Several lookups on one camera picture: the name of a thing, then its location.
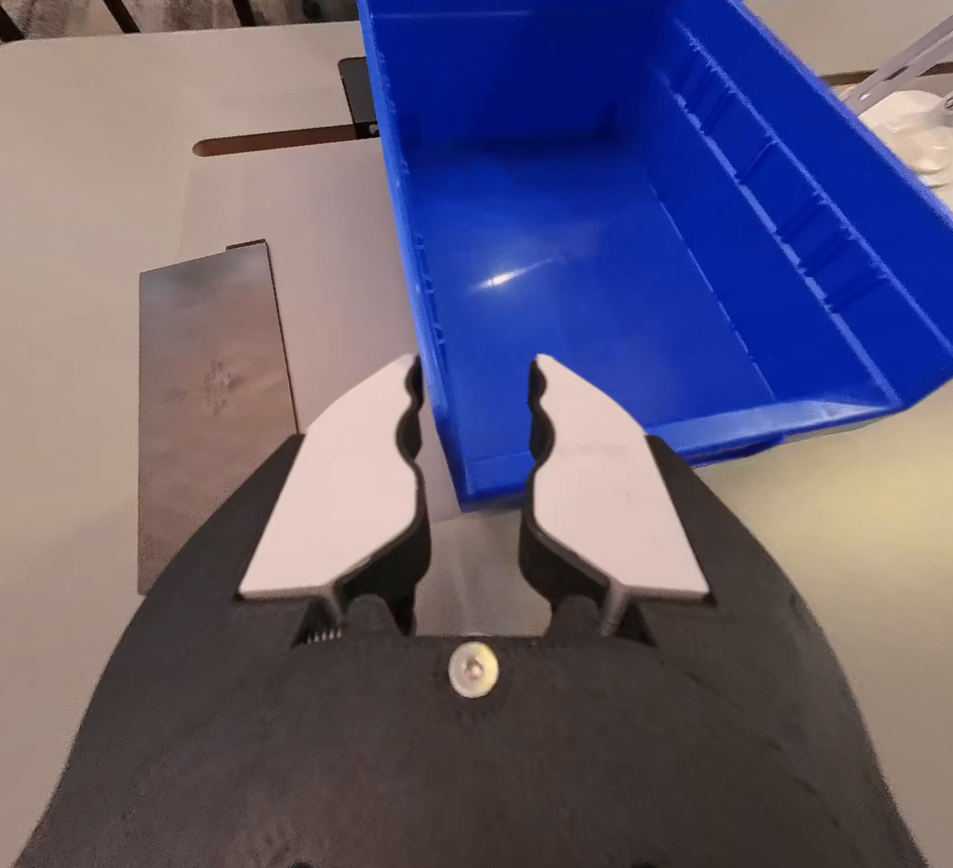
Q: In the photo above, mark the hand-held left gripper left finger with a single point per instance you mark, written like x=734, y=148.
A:
x=335, y=495

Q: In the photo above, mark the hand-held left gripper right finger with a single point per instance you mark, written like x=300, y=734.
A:
x=618, y=503

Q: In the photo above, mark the blue plastic bin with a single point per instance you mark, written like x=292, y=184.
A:
x=558, y=212

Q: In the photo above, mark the dark metal divider plate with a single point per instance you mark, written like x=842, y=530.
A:
x=216, y=399

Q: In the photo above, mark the black partition post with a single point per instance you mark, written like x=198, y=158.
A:
x=9, y=25

